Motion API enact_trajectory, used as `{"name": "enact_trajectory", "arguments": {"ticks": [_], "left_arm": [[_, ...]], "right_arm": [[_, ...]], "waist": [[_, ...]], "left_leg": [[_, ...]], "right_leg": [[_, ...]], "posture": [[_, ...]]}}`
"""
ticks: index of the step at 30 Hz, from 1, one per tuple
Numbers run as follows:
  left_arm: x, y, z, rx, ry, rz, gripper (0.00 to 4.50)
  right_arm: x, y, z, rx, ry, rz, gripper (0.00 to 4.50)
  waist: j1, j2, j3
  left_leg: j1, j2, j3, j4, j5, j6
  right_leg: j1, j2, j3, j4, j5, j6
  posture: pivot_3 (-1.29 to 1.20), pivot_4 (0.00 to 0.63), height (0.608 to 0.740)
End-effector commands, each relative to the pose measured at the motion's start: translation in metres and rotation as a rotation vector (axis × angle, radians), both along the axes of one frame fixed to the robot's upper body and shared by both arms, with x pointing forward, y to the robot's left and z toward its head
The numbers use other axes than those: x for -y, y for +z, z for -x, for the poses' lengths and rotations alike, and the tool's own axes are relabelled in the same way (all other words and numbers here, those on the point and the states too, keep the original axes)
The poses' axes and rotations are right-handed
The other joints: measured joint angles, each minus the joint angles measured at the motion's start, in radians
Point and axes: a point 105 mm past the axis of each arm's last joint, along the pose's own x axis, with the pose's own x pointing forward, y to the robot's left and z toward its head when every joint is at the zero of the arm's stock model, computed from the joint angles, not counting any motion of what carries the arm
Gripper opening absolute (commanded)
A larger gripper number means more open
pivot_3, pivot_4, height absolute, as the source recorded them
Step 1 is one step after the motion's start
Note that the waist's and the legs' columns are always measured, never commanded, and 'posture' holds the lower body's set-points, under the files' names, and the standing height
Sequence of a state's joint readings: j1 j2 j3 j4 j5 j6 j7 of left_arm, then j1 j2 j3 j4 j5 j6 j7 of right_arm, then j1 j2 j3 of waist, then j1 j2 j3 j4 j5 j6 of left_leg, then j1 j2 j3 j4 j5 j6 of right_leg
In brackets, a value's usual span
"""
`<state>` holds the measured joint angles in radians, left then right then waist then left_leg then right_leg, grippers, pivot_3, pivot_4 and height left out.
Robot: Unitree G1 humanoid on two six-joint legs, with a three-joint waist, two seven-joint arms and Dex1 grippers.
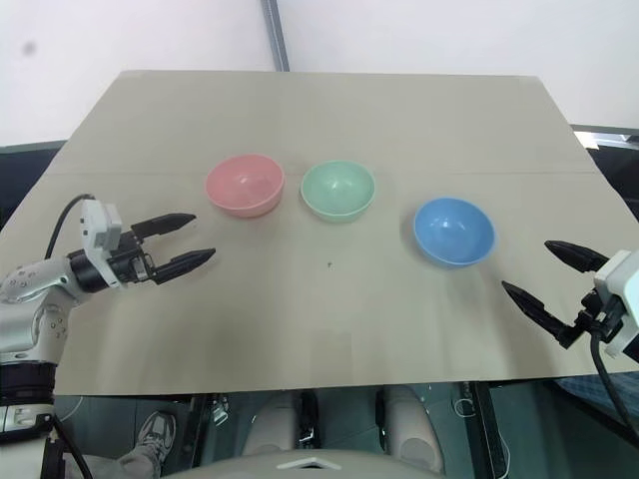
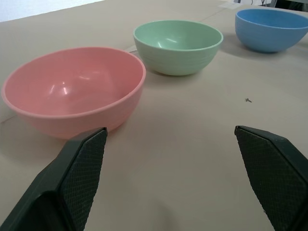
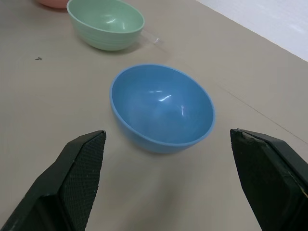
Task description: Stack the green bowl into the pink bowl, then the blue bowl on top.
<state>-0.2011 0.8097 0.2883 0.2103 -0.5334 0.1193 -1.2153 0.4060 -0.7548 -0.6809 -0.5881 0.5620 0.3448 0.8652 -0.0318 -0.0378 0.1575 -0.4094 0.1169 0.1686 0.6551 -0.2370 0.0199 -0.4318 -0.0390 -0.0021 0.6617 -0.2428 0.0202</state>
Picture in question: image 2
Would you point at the green plastic bowl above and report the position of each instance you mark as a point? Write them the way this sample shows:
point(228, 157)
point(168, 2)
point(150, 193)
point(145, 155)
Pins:
point(178, 45)

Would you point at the blue plastic bowl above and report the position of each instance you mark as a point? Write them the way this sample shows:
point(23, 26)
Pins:
point(267, 31)

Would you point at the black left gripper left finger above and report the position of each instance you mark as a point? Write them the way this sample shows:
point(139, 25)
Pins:
point(72, 178)

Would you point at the pink plastic bowl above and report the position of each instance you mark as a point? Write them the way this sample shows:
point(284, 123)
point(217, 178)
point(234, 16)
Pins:
point(72, 89)

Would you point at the small metal screw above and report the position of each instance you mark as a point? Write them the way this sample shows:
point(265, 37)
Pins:
point(248, 99)

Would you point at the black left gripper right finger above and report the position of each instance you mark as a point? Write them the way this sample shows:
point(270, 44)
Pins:
point(272, 173)

